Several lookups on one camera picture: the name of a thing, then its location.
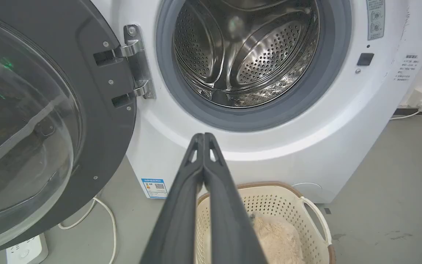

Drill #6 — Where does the dark grey washer door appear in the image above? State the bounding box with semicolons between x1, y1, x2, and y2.
0;0;137;256

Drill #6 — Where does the thin white wall cable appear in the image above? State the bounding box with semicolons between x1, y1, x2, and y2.
390;106;422;121

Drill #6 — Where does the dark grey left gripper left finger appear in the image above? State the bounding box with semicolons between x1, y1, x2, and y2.
140;133;205;264

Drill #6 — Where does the white front-load washing machine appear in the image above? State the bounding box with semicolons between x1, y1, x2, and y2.
90;0;422;204

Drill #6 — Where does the white power cable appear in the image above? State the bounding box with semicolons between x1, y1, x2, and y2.
58;197;118;264

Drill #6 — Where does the cream perforated laundry basket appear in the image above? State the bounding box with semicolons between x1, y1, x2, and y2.
195;181;337;264

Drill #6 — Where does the white power strip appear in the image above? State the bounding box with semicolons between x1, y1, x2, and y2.
5;233;49;264

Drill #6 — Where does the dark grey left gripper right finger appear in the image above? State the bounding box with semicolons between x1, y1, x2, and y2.
203;132;269;264

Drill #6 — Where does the fluffy cream fabric item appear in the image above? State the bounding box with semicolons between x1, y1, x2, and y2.
251;212;306;264

